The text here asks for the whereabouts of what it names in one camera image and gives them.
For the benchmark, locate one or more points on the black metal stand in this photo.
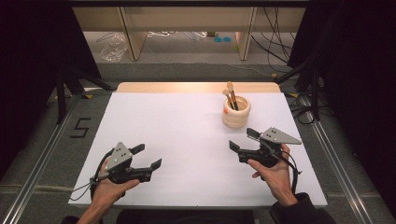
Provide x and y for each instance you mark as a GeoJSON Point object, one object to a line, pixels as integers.
{"type": "Point", "coordinates": [315, 93]}
{"type": "Point", "coordinates": [61, 93]}

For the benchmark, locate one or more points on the person's left hand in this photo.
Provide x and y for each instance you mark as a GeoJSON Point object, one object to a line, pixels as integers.
{"type": "Point", "coordinates": [106, 194]}

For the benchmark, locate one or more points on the person's right hand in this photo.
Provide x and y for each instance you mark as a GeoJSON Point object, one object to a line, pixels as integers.
{"type": "Point", "coordinates": [278, 179]}

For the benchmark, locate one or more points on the aluminium floor rail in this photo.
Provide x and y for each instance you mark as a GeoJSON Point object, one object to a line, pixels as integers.
{"type": "Point", "coordinates": [34, 180]}
{"type": "Point", "coordinates": [339, 174]}

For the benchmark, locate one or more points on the white board mat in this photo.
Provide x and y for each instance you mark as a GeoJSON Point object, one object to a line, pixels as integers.
{"type": "Point", "coordinates": [174, 130]}

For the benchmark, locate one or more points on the cream ribbed brush holder cup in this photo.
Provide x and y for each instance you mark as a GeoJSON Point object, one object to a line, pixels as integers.
{"type": "Point", "coordinates": [236, 119]}

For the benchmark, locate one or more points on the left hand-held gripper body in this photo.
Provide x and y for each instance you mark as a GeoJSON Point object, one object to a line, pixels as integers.
{"type": "Point", "coordinates": [120, 157]}

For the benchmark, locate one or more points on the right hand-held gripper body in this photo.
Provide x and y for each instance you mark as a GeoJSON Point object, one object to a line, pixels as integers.
{"type": "Point", "coordinates": [277, 136]}

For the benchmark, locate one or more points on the clear plastic bag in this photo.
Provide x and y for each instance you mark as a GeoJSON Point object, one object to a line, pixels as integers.
{"type": "Point", "coordinates": [113, 49]}

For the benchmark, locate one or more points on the dark curtain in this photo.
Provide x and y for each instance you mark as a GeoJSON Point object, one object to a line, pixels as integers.
{"type": "Point", "coordinates": [31, 62]}
{"type": "Point", "coordinates": [358, 77]}

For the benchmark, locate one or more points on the wooden table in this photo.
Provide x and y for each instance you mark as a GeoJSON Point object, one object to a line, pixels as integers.
{"type": "Point", "coordinates": [174, 87]}

